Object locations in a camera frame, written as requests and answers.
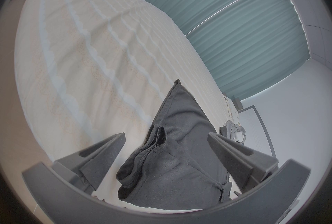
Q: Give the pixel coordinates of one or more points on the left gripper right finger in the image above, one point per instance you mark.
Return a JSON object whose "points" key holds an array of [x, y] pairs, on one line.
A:
{"points": [[238, 160]]}

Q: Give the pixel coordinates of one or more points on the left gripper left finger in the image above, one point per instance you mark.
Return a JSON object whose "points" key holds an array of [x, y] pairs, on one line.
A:
{"points": [[101, 158]]}

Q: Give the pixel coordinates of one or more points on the black T-shirt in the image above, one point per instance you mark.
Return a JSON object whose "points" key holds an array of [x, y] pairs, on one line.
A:
{"points": [[176, 152]]}

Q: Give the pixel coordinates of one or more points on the pile of clothes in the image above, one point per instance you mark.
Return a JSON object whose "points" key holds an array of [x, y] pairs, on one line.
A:
{"points": [[233, 132]]}

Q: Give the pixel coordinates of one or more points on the bed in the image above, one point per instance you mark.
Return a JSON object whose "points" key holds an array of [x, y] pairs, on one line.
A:
{"points": [[90, 62]]}

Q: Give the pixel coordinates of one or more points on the white printed pillow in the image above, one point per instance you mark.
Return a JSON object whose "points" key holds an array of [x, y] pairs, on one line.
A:
{"points": [[232, 111]]}

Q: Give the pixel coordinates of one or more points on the grey bedside table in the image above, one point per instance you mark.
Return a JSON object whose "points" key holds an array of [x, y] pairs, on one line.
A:
{"points": [[237, 103]]}

